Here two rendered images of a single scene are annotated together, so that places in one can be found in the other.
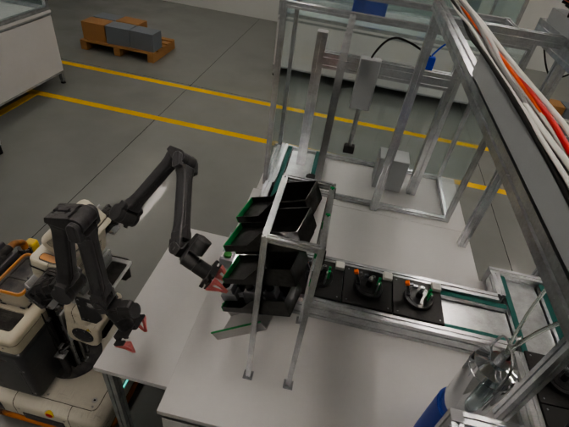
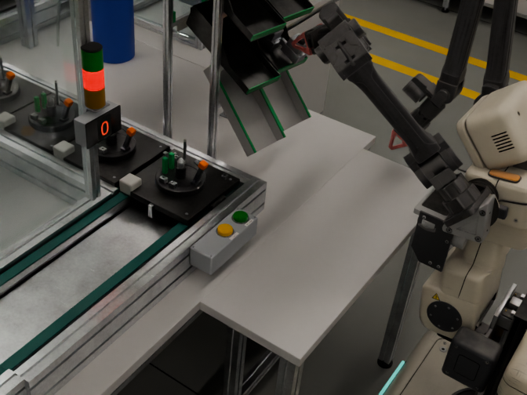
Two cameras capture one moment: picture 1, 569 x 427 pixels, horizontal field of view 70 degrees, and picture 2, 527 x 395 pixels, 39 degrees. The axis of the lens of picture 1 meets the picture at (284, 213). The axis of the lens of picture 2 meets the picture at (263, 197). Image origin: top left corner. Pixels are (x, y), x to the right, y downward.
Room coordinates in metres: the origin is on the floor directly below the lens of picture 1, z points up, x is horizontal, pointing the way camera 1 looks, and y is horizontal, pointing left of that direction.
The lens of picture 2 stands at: (2.80, 0.94, 2.21)
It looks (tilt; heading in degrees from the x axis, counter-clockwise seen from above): 38 degrees down; 205
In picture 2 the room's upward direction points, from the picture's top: 6 degrees clockwise
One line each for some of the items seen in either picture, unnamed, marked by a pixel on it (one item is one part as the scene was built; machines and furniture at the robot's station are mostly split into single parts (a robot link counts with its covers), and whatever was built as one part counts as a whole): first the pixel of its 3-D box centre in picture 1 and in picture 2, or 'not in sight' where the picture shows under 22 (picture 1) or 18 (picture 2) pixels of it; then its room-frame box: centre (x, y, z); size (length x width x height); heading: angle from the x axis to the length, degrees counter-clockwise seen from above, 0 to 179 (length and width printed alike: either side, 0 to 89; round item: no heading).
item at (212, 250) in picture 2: (231, 250); (224, 240); (1.50, 0.24, 0.93); 0.21 x 0.07 x 0.06; 175
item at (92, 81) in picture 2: not in sight; (93, 77); (1.57, -0.10, 1.34); 0.05 x 0.05 x 0.05
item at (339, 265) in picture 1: (320, 270); (110, 136); (1.37, -0.22, 1.01); 0.24 x 0.24 x 0.13; 85
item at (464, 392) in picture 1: (483, 379); not in sight; (0.73, -0.70, 1.32); 0.14 x 0.14 x 0.38
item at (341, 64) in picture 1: (319, 169); (80, 23); (1.57, -0.13, 1.46); 0.03 x 0.03 x 1.00; 85
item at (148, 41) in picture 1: (128, 36); not in sight; (6.57, 2.91, 0.20); 1.20 x 0.80 x 0.41; 84
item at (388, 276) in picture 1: (369, 281); not in sight; (1.35, -0.46, 1.01); 0.24 x 0.24 x 0.13; 85
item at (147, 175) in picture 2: not in sight; (180, 184); (1.40, 0.04, 0.96); 0.24 x 0.24 x 0.02; 85
